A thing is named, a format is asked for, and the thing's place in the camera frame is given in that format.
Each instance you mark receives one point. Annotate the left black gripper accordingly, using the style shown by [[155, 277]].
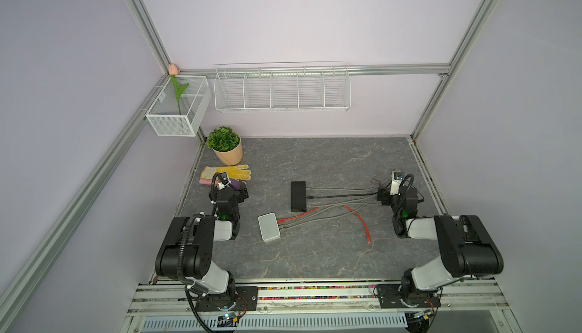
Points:
[[241, 193]]

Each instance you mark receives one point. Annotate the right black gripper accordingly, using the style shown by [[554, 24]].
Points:
[[383, 196]]

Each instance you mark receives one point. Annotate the white network switch box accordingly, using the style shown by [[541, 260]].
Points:
[[269, 227]]

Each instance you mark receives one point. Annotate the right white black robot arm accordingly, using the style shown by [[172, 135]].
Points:
[[466, 249]]

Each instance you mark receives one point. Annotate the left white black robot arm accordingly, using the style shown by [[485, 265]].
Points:
[[186, 251]]

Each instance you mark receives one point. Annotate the purple pink trowel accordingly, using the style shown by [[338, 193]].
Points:
[[234, 183]]

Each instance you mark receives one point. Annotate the yellow work glove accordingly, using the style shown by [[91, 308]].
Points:
[[239, 172]]

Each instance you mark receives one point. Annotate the green plant in pot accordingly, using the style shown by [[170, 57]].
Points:
[[226, 144]]

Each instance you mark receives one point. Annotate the pink artificial tulip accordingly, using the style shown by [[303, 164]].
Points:
[[179, 89]]

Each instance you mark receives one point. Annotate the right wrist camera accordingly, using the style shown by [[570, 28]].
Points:
[[397, 179]]

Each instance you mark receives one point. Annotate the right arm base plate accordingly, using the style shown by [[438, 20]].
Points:
[[392, 296]]

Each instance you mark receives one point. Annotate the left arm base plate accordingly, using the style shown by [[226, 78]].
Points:
[[240, 299]]

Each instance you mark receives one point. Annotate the small white wire basket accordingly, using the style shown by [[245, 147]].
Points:
[[163, 113]]

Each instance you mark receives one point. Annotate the long white wire basket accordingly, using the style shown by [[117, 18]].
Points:
[[296, 86]]

